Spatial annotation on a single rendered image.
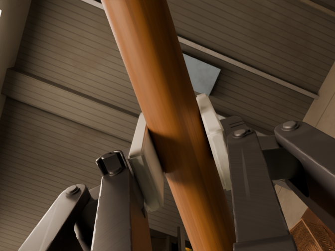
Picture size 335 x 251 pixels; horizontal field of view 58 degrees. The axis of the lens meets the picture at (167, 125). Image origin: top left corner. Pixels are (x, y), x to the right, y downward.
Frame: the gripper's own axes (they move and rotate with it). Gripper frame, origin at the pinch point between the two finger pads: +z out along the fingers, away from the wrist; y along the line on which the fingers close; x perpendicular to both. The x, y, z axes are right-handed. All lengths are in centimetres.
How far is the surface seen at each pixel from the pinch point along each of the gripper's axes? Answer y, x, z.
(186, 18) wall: 22, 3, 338
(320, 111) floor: 136, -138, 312
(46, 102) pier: -155, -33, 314
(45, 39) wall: -134, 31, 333
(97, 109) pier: -103, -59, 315
